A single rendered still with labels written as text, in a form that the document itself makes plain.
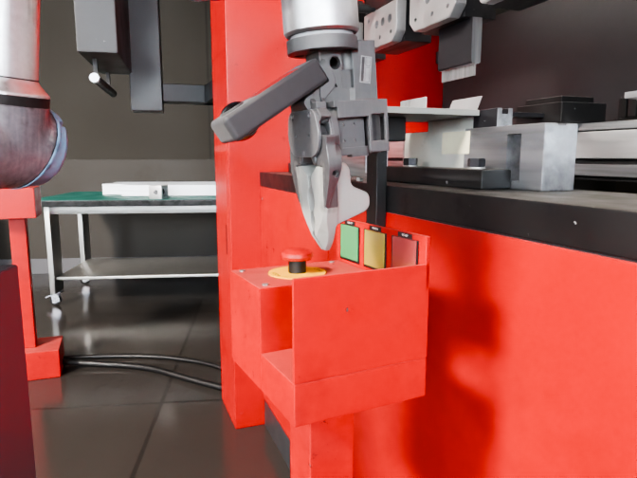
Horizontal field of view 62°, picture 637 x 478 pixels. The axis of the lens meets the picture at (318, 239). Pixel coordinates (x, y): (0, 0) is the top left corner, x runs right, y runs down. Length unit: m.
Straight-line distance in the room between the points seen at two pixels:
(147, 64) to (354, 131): 1.76
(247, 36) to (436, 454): 1.33
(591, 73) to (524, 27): 0.29
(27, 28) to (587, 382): 0.79
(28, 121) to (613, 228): 0.71
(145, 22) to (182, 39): 2.24
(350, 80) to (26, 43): 0.46
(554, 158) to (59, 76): 4.19
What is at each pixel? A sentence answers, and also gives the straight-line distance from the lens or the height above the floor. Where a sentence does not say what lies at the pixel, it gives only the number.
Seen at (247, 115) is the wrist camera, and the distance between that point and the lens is 0.50.
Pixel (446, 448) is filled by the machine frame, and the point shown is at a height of 0.50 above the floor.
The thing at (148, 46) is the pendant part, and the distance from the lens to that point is 2.27.
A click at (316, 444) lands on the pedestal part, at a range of 0.66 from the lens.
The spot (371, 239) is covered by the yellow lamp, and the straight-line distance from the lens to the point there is 0.66.
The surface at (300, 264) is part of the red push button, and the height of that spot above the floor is 0.79.
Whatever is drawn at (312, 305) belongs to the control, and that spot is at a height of 0.78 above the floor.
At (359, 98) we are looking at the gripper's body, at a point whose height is 0.98.
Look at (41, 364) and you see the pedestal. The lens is 2.56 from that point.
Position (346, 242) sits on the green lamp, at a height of 0.81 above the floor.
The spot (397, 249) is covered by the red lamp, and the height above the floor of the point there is 0.82.
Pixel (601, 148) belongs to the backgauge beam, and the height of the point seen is 0.94.
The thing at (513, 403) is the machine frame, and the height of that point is 0.63.
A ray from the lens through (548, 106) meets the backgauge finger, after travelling 1.11.
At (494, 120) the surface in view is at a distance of 0.91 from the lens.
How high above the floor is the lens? 0.92
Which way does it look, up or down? 9 degrees down
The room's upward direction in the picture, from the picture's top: straight up
